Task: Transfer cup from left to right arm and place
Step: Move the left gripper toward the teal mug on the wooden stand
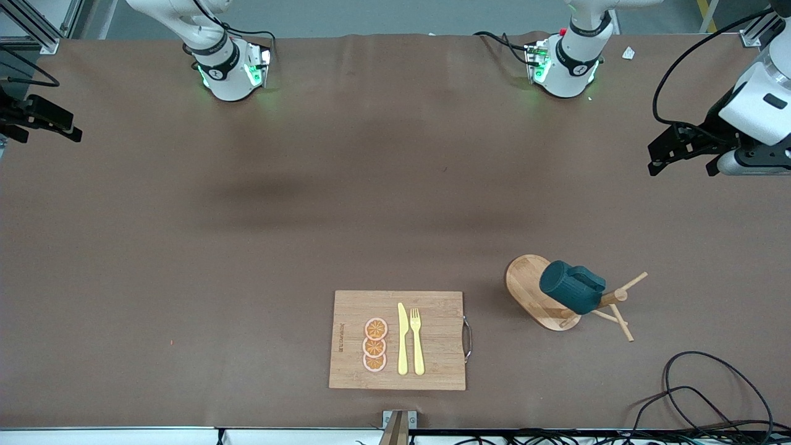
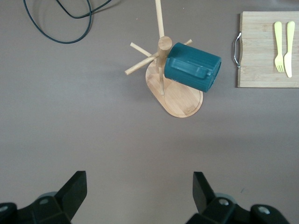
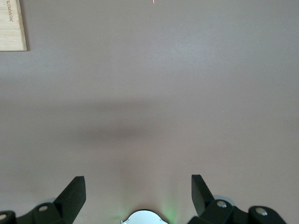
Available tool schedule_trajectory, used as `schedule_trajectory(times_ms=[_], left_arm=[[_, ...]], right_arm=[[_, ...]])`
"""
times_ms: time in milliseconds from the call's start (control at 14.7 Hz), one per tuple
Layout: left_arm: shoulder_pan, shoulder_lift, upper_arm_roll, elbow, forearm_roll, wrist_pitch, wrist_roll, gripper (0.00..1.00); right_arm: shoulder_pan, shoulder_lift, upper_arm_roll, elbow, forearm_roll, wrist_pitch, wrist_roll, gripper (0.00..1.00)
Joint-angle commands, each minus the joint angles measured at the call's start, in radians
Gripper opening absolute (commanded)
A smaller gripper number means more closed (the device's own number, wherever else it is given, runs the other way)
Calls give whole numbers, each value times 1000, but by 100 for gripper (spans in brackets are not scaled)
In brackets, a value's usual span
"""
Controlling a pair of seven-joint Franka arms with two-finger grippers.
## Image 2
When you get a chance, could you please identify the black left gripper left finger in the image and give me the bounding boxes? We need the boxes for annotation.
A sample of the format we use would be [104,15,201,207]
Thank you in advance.
[0,171,87,224]

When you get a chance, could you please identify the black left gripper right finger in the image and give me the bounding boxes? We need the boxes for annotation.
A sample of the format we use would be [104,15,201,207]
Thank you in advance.
[185,172,290,224]

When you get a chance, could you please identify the black cable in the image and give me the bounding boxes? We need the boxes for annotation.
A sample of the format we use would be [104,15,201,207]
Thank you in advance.
[56,0,113,18]
[23,0,92,44]

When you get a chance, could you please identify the yellow plastic knife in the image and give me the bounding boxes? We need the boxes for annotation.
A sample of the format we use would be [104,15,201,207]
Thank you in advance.
[283,21,296,78]

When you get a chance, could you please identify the brown table cover sheet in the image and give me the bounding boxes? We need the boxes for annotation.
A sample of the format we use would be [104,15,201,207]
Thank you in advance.
[0,0,299,224]

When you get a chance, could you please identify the wooden mug tree stand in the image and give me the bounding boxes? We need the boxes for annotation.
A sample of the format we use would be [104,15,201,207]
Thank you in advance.
[124,0,204,118]

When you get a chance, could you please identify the dark teal ribbed mug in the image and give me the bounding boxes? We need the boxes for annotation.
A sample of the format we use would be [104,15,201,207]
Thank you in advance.
[164,42,222,93]

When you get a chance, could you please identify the bamboo cutting board, metal handle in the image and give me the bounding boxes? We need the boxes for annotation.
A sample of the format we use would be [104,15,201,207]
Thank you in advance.
[232,11,299,89]

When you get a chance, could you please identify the yellow plastic fork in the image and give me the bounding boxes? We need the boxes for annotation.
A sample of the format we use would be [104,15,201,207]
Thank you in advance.
[274,21,285,73]

